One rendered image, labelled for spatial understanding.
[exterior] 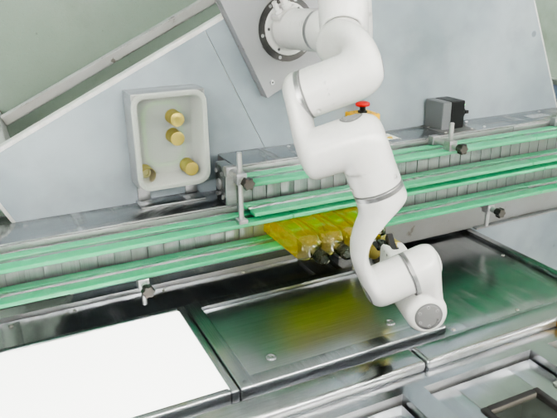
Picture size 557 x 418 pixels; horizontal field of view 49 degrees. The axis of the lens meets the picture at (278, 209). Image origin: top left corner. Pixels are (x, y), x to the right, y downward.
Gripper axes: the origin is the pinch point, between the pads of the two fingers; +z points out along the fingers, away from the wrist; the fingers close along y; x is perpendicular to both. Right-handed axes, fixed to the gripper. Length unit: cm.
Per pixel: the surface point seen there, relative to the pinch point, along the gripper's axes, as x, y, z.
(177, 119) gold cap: 42, 27, 23
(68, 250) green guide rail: 67, 4, 5
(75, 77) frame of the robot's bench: 74, 33, 77
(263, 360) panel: 28.2, -13.4, -16.1
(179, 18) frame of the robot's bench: 41, 49, 87
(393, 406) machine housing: 5.6, -18.5, -27.7
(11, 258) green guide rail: 78, 4, 3
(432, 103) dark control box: -29, 24, 50
